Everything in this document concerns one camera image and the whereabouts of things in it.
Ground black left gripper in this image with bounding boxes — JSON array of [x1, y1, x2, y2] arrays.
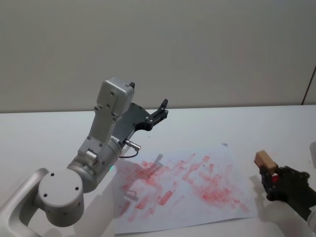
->
[[112, 81, 169, 142]]

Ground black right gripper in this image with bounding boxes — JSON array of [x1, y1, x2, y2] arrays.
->
[[259, 166, 316, 221]]

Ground small wooden block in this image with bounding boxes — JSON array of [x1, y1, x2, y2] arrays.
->
[[254, 150, 278, 175]]

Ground thin cable with silver plug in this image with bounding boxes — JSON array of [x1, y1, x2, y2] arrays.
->
[[118, 139, 142, 160]]

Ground dark slanted post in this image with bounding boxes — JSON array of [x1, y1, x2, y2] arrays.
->
[[300, 64, 316, 105]]

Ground white paper with red marks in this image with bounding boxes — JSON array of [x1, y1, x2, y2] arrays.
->
[[113, 142, 256, 235]]

